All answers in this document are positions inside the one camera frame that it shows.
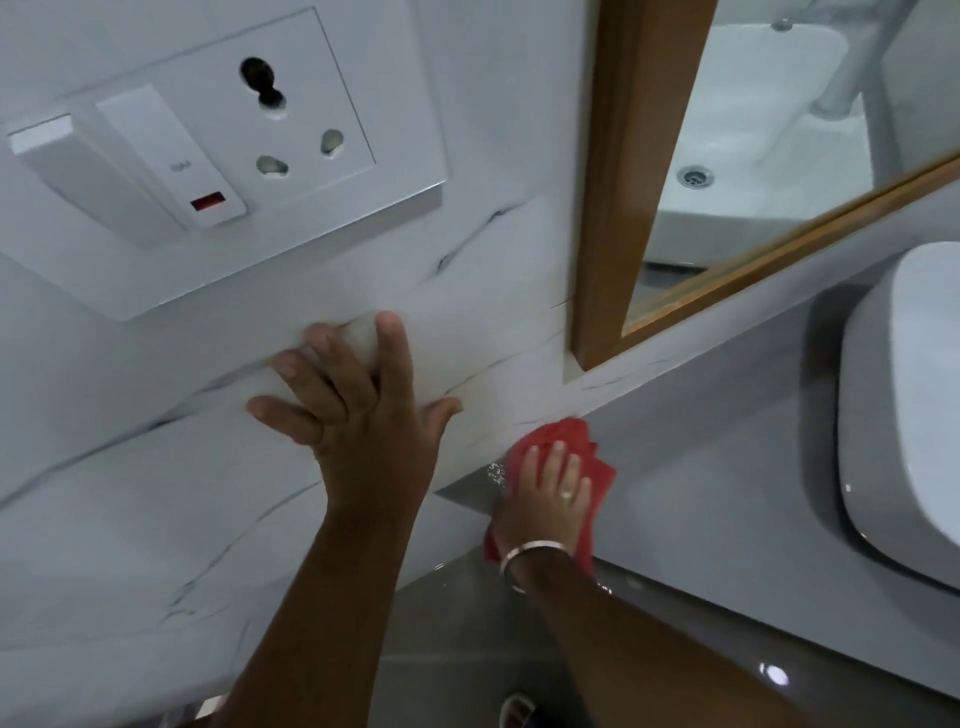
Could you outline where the person's left hand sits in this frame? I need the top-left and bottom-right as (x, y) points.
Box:
(246, 311), (463, 528)

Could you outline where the person's right hand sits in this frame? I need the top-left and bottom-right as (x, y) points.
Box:
(490, 441), (594, 560)

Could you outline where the red cleaning cloth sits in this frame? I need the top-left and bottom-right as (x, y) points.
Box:
(483, 417), (618, 579)

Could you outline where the person's right forearm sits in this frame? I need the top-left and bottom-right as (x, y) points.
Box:
(508, 551), (807, 728)

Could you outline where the person's left forearm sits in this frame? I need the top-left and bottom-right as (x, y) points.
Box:
(212, 506), (423, 728)

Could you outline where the silver bangle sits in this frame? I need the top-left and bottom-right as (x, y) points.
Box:
(499, 540), (577, 595)

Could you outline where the white ceramic sink basin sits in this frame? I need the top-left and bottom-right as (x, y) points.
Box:
(837, 241), (960, 594)

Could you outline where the wooden framed mirror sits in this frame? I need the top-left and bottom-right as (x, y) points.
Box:
(569, 0), (960, 373)

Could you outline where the white switch and socket plate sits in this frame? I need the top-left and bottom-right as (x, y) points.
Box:
(0, 6), (450, 323)

